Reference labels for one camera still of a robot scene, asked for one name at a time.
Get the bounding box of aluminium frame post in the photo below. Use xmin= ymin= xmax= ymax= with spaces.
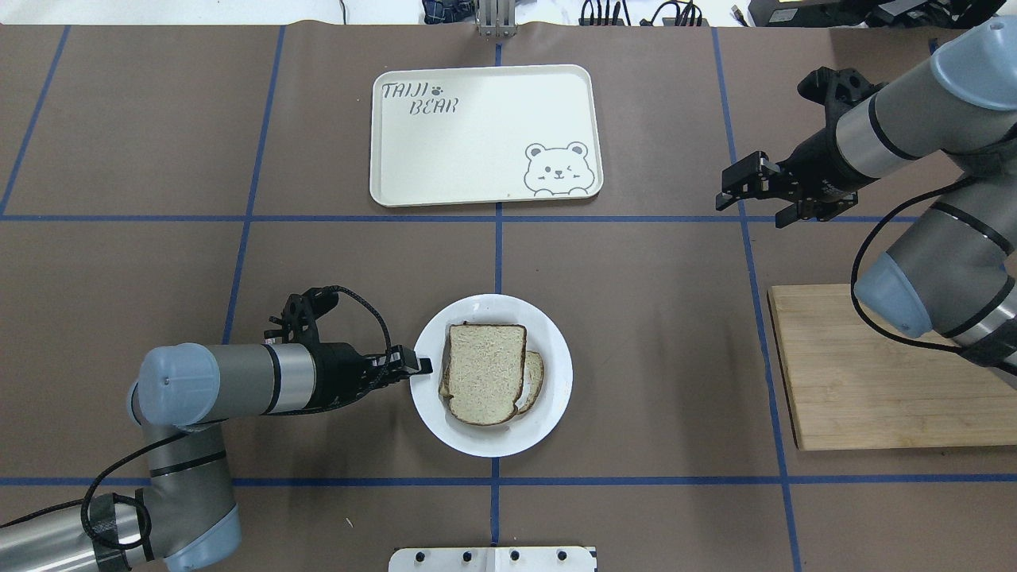
xmin=473 ymin=0 xmax=518 ymax=37

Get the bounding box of cream bear tray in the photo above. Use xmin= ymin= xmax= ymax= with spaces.
xmin=369 ymin=64 xmax=604 ymax=207

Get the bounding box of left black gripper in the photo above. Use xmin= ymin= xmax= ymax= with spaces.
xmin=311 ymin=342 xmax=434 ymax=407

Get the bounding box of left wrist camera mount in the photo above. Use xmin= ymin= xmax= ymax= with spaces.
xmin=264 ymin=287 xmax=340 ymax=346

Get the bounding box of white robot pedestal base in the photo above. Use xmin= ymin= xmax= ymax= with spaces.
xmin=388 ymin=546 xmax=598 ymax=571

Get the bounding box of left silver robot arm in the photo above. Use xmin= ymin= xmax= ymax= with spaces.
xmin=2 ymin=342 xmax=433 ymax=571

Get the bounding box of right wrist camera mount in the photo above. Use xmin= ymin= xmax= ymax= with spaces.
xmin=796 ymin=68 xmax=887 ymax=129

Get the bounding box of wooden cutting board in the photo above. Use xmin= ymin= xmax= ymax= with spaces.
xmin=768 ymin=284 xmax=1016 ymax=451

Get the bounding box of bread slice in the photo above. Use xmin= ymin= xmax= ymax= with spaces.
xmin=439 ymin=323 xmax=528 ymax=427
xmin=437 ymin=350 xmax=545 ymax=426

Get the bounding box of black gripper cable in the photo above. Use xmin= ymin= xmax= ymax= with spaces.
xmin=849 ymin=179 xmax=982 ymax=354

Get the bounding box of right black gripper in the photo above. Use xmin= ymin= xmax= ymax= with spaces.
xmin=715 ymin=128 xmax=862 ymax=229

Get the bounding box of bread slice on plate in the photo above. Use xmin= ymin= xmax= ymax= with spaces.
xmin=437 ymin=350 xmax=545 ymax=426

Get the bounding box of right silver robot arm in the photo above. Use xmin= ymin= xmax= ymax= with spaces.
xmin=716 ymin=15 xmax=1016 ymax=386

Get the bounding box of white round plate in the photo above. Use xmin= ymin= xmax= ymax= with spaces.
xmin=410 ymin=294 xmax=573 ymax=458

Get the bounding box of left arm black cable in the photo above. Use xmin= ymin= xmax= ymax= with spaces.
xmin=79 ymin=286 xmax=398 ymax=557

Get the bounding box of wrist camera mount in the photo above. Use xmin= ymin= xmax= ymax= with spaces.
xmin=264 ymin=287 xmax=340 ymax=346
xmin=796 ymin=68 xmax=887 ymax=129

